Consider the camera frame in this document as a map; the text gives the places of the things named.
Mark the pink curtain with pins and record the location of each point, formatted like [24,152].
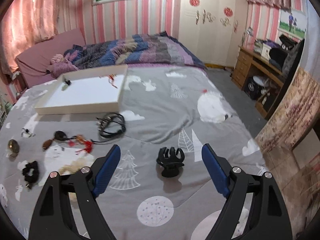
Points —
[26,23]

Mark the red cord orange bead pendant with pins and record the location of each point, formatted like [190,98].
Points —
[81,140]

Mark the floral upholstered chair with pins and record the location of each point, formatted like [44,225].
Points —
[294,114]

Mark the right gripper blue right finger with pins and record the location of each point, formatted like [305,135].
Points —
[268,217]

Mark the black scrunchie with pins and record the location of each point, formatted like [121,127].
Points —
[31,174]

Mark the cream flower hair accessory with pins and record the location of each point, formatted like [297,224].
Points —
[73,167]

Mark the framed wedding photo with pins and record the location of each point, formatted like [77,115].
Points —
[293,22]

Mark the white drum under desk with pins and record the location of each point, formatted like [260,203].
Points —
[255,85]

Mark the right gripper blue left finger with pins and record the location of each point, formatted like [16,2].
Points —
[52,217]

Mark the striped purple blue blanket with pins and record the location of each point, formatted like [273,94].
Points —
[136,49]

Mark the black bag on desk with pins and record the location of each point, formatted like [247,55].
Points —
[279,53]

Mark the wooden desk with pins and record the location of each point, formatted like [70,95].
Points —
[250,64]

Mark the grey polar bear quilt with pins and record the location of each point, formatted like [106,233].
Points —
[163,107]

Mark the pink plush toy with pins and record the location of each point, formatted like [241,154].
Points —
[58,58]

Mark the black hair claw clip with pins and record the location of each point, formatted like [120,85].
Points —
[171,160]

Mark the desk lamp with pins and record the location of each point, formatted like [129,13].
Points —
[247,32]

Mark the white shallow tray box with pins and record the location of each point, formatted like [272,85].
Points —
[94,90]

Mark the white wardrobe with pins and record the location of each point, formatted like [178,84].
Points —
[212,29]

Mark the pink headboard cushion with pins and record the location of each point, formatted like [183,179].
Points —
[34,62]

